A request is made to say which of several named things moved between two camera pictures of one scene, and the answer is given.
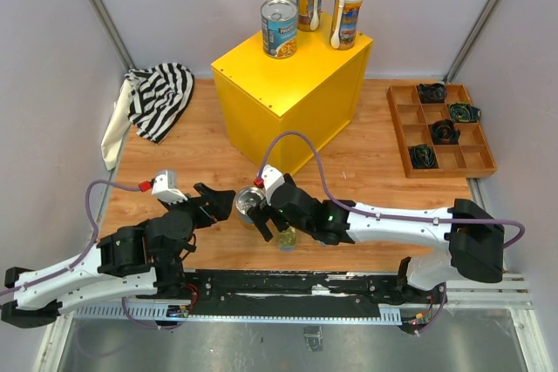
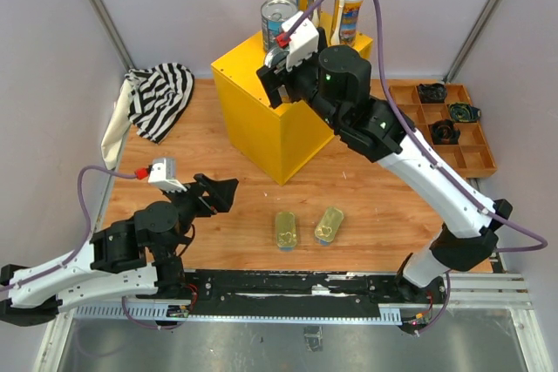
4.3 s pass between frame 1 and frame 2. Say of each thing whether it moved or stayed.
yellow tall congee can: stayed
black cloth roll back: stayed
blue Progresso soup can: stayed
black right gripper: moved
